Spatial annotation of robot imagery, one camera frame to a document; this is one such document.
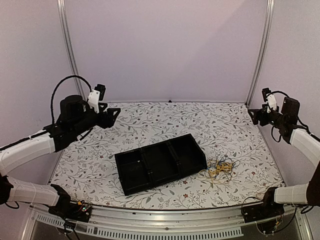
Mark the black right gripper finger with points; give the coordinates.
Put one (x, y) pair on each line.
(256, 119)
(255, 112)

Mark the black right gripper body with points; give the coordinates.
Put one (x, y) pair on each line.
(265, 121)

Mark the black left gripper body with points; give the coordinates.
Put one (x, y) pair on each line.
(83, 125)

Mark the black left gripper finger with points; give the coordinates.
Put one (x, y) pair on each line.
(102, 106)
(112, 114)

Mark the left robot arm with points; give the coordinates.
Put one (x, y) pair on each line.
(76, 119)

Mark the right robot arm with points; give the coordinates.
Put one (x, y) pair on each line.
(298, 136)

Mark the floral table mat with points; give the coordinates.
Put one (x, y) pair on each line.
(87, 169)

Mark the black three-compartment tray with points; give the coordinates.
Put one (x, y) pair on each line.
(160, 163)

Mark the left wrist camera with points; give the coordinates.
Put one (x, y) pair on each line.
(95, 96)

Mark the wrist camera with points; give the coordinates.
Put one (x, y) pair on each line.
(95, 96)
(270, 100)

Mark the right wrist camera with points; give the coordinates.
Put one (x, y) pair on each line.
(270, 100)

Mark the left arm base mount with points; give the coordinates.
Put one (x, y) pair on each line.
(78, 211)

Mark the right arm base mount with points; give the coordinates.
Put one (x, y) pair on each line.
(262, 212)

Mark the aluminium front rail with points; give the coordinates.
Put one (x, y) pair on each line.
(238, 222)

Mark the right aluminium frame post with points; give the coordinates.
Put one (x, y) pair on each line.
(270, 4)

